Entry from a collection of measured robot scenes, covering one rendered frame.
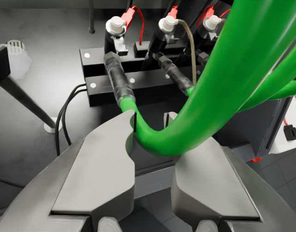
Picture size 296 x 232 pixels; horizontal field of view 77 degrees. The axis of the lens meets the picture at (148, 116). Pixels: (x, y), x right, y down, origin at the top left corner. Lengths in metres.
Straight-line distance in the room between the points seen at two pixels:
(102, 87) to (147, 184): 0.21
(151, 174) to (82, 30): 0.45
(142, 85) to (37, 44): 0.33
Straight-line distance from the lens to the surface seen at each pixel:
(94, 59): 0.40
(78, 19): 0.65
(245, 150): 0.52
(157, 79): 0.41
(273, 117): 0.48
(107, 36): 0.30
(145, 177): 0.39
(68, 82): 0.55
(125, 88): 0.18
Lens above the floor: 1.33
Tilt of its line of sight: 69 degrees down
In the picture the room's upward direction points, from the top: 48 degrees clockwise
